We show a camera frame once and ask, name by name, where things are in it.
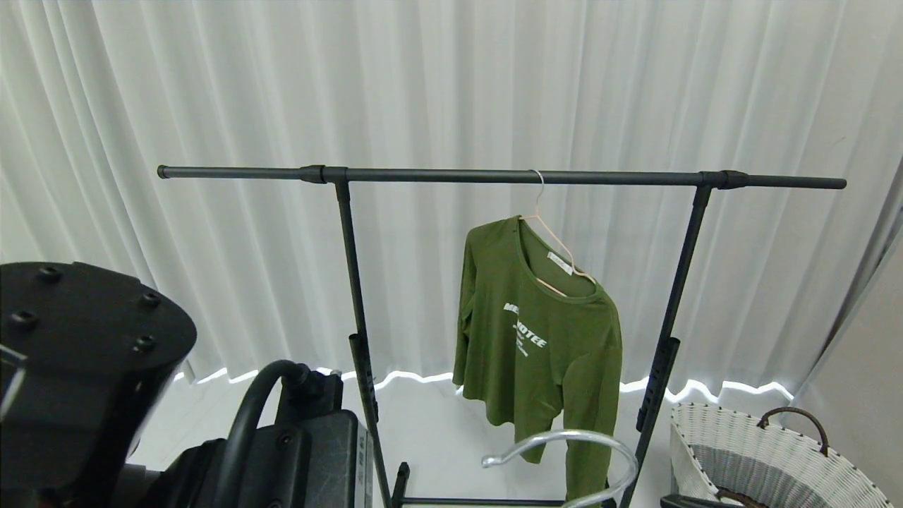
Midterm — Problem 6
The black clothes rack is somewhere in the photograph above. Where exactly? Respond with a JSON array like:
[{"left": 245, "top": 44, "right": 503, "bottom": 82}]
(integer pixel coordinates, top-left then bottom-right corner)
[{"left": 157, "top": 164, "right": 847, "bottom": 508}]

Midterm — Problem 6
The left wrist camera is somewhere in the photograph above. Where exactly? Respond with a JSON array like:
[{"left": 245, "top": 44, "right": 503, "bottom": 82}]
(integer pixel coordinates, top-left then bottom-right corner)
[{"left": 272, "top": 370, "right": 375, "bottom": 508}]

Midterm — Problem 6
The white curtain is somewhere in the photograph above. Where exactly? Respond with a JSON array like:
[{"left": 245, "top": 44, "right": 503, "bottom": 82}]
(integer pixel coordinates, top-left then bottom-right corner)
[{"left": 0, "top": 0, "right": 903, "bottom": 403}]

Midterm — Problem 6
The black cable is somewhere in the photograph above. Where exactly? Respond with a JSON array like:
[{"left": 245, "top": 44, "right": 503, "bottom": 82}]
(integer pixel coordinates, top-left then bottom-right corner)
[{"left": 212, "top": 360, "right": 311, "bottom": 508}]

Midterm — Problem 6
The white laundry basket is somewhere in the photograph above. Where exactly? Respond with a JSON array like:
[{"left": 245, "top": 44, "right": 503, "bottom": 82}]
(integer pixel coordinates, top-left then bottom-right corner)
[{"left": 669, "top": 402, "right": 897, "bottom": 508}]

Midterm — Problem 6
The pink clothes hanger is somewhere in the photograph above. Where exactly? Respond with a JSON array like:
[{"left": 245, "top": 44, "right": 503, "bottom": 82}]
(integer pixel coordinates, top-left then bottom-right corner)
[
  {"left": 482, "top": 429, "right": 639, "bottom": 508},
  {"left": 519, "top": 169, "right": 599, "bottom": 297}
]

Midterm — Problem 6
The green printed shirt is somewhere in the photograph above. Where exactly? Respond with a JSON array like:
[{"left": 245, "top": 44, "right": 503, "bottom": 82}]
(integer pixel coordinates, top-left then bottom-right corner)
[{"left": 453, "top": 215, "right": 623, "bottom": 505}]

